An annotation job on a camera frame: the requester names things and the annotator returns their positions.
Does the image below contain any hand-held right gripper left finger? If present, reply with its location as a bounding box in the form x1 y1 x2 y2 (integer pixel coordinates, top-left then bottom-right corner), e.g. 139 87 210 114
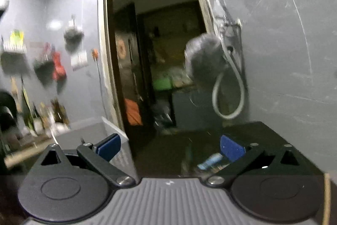
33 133 135 187

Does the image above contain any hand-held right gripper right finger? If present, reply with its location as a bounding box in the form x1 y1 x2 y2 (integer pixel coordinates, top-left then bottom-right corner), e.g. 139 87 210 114
205 135 308 187

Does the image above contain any orange bag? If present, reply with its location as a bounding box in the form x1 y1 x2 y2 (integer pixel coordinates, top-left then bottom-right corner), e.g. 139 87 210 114
124 98 143 126

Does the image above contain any dark grey cabinet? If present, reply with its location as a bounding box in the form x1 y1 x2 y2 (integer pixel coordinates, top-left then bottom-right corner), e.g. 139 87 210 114
172 88 223 132

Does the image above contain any small condiment bottle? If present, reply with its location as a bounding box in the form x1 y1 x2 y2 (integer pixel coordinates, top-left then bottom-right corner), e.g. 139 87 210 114
51 98 70 127

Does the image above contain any dark plastic bag pile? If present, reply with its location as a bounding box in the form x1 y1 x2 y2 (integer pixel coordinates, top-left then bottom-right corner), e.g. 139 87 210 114
151 102 175 131

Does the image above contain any dark wooden door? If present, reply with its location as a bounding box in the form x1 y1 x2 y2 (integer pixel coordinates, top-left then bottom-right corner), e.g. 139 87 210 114
112 2 156 137

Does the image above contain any kitchen counter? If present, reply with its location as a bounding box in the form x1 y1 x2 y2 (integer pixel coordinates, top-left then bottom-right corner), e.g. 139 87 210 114
3 133 57 169

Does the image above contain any green box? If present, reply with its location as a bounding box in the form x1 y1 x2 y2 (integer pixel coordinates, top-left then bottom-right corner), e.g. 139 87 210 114
152 77 173 92

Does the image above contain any yellow green hanging cloth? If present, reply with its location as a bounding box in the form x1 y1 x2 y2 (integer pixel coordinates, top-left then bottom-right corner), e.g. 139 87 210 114
20 77 38 137

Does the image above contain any clear plastic bag on tap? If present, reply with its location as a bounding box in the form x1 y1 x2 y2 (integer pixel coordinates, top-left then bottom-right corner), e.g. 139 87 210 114
185 33 229 89

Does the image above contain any red plastic bag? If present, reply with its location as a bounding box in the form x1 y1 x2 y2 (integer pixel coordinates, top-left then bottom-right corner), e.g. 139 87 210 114
52 51 67 81

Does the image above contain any round sunflower ornament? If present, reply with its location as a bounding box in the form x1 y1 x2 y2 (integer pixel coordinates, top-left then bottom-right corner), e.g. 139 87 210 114
115 39 126 59

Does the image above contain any black wok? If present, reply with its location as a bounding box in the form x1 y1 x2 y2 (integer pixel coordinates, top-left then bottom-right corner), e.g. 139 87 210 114
0 90 18 133

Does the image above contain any hanging wooden paddle board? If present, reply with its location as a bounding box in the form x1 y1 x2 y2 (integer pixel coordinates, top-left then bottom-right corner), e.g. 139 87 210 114
10 77 18 100

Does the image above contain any hanging dark mesh bag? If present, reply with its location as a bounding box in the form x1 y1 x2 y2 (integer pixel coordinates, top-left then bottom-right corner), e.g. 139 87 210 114
64 15 85 53

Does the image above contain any wooden storage shelf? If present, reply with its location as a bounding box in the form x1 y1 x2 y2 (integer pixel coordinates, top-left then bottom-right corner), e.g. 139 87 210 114
137 2 208 88

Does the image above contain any yellow green packet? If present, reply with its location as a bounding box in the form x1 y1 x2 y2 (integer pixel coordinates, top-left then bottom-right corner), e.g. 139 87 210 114
9 29 25 43

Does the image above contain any clear plastic bag on hook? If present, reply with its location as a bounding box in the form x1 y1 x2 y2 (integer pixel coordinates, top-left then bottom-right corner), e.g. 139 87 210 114
211 0 225 20

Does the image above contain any grey water hose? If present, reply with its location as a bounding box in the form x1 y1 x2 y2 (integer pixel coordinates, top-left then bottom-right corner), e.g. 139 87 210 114
212 48 247 120

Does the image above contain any thin grey cable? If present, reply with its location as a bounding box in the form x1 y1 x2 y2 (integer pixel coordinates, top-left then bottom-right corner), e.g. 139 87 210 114
95 56 107 115

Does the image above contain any door frame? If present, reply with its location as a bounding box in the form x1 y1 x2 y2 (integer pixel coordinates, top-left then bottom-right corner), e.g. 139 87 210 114
97 0 220 136

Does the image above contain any white wall switch plate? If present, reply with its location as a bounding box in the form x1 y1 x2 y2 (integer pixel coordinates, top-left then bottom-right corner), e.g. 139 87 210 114
71 50 88 70

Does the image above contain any wire wall rack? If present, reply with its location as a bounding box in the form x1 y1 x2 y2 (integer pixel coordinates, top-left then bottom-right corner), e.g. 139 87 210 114
34 54 55 78

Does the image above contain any metal wall tap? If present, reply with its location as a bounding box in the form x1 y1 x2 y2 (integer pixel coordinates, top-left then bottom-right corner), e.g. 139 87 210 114
214 13 242 39

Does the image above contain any white wall rack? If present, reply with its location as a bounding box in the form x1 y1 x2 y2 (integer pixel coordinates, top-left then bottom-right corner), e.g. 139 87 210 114
2 42 27 55

